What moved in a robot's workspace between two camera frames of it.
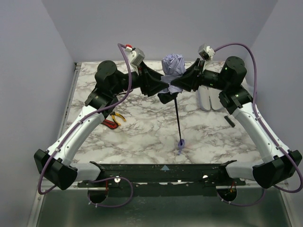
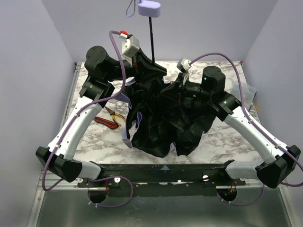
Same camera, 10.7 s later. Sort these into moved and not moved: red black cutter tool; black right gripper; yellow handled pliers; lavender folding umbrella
Moved: black right gripper; lavender folding umbrella
Not moved: red black cutter tool; yellow handled pliers
